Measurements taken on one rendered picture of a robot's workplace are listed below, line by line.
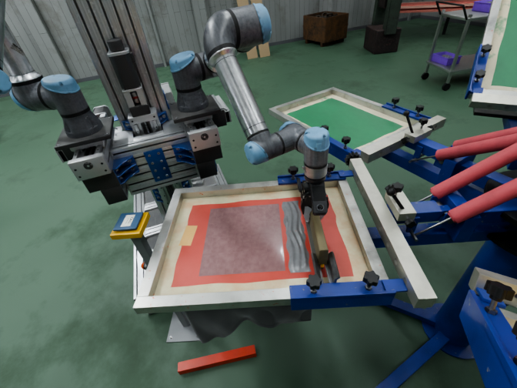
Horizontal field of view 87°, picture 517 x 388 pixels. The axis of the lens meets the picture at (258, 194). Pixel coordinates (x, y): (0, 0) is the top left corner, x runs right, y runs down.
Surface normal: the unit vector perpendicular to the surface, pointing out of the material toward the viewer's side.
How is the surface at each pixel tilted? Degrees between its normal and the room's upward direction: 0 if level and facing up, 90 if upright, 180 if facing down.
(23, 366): 0
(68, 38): 90
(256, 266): 0
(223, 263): 0
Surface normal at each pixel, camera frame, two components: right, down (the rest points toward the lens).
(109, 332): -0.09, -0.76
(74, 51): 0.33, 0.58
